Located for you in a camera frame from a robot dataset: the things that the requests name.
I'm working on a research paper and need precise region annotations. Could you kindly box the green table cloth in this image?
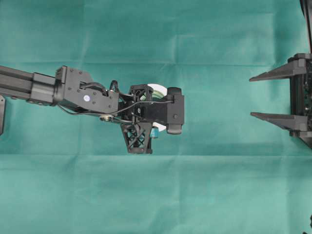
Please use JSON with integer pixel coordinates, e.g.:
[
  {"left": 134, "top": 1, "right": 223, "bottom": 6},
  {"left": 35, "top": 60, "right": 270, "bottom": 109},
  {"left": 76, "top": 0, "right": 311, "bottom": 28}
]
[{"left": 0, "top": 0, "right": 312, "bottom": 234}]

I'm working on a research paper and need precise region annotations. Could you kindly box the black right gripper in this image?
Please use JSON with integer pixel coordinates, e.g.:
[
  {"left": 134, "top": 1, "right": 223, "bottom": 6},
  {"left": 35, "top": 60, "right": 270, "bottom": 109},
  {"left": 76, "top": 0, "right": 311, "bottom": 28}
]
[{"left": 249, "top": 53, "right": 312, "bottom": 147}]

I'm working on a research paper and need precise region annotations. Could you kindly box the white duct tape roll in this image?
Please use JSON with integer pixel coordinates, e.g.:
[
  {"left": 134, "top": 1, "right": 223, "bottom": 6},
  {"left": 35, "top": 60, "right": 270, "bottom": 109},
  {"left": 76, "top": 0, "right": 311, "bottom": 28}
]
[{"left": 147, "top": 83, "right": 167, "bottom": 132}]

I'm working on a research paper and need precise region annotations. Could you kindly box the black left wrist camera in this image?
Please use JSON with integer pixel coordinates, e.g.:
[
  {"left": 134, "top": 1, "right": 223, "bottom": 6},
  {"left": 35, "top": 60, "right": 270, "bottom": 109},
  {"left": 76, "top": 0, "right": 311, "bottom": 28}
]
[{"left": 166, "top": 87, "right": 185, "bottom": 135}]

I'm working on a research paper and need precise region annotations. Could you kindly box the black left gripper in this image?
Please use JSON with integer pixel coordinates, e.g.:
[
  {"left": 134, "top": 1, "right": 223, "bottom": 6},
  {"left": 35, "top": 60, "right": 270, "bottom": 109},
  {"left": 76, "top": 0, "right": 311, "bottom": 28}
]
[{"left": 118, "top": 84, "right": 162, "bottom": 154}]

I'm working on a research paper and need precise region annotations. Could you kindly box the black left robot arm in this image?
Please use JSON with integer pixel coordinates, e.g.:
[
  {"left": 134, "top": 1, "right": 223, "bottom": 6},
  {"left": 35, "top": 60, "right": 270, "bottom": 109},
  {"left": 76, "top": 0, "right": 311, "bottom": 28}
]
[{"left": 0, "top": 66, "right": 176, "bottom": 154}]

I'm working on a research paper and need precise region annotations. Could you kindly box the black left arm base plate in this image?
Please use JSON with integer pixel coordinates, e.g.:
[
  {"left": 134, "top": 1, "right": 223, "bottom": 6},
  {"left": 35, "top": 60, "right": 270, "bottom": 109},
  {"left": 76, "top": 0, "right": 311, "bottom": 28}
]
[{"left": 0, "top": 95, "right": 6, "bottom": 135}]

